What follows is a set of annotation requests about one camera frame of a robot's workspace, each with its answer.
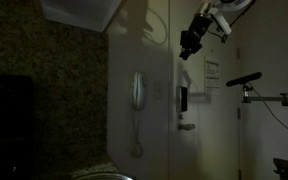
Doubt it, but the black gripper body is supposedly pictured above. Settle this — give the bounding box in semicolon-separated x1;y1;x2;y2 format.
180;14;214;51

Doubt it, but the white wall light switch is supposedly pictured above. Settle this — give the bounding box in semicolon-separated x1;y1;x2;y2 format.
153;80;165;100

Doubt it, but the white paper door notice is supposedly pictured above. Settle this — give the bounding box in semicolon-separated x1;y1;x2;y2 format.
203;55;222;95

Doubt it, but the black electronic door lock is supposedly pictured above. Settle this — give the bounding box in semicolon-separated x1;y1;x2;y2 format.
176;85;189;114

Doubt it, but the white door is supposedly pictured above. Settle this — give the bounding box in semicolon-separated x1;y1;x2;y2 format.
168;0;242;180

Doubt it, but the granite kitchen counter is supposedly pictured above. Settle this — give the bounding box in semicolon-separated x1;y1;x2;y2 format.
30;159;138;180

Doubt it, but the black countertop appliance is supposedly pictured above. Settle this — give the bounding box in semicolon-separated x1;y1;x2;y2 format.
0;73;35;180

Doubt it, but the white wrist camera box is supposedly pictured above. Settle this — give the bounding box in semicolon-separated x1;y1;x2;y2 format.
210;8;234;36

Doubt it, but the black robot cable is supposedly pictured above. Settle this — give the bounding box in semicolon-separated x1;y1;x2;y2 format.
221;0;258;44

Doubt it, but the black bar stereo camera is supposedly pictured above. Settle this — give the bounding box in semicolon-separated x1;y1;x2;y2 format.
225;71;263;88

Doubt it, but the grey wall telephone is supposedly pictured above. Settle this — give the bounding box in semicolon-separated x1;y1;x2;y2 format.
129;70;149;112

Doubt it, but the metal lever door handle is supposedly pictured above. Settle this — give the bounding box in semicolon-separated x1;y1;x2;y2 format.
177;122;196;132

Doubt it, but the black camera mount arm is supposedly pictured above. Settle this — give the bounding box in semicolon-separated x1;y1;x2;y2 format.
241;84;288;108

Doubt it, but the thin black camera cable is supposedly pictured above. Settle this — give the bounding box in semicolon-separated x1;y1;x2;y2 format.
250;87;288;142

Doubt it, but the coiled telephone cord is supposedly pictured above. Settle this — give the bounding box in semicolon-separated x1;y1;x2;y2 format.
129;109;144;158

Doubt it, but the white-bottomed wall cabinet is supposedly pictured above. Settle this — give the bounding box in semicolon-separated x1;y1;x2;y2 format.
39;0;123;33

